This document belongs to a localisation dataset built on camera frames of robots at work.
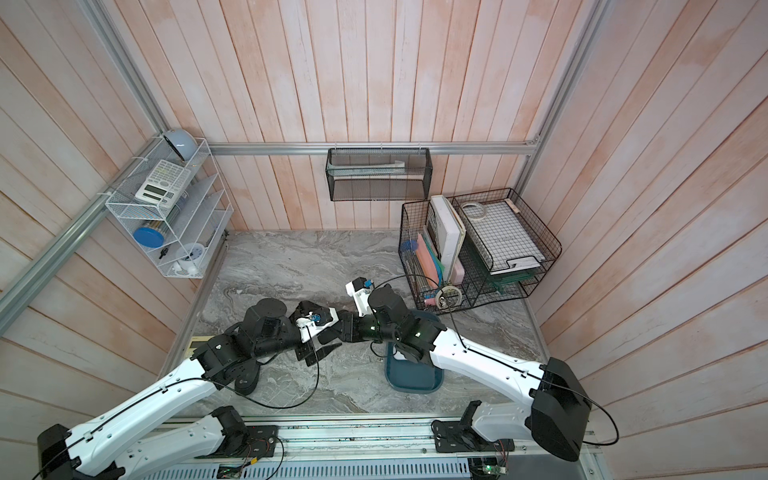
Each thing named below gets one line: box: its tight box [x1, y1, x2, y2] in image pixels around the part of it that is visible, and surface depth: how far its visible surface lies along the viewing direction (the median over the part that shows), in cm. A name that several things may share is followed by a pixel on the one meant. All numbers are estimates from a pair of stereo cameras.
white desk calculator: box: [134, 159, 191, 209], surface depth 78 cm
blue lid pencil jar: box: [133, 227, 165, 248], surface depth 78 cm
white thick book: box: [431, 195, 467, 284], surface depth 92 cm
